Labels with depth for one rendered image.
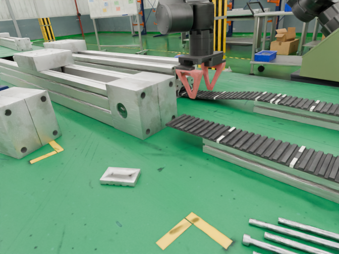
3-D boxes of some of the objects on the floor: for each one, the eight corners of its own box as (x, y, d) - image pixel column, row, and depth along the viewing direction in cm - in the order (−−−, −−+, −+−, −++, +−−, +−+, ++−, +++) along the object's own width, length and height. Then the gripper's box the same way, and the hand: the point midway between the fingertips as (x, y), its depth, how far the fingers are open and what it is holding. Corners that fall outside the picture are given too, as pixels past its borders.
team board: (93, 57, 629) (74, -27, 541) (105, 54, 668) (90, -26, 580) (138, 58, 564) (126, -38, 476) (149, 54, 603) (139, -36, 515)
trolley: (326, 75, 324) (345, -7, 278) (322, 86, 285) (344, -7, 239) (252, 70, 379) (258, 1, 334) (240, 79, 340) (245, 2, 295)
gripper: (197, 31, 46) (198, 104, 53) (228, 25, 54) (225, 89, 61) (172, 31, 50) (175, 98, 57) (204, 26, 58) (204, 85, 65)
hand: (201, 90), depth 59 cm, fingers open, 8 cm apart
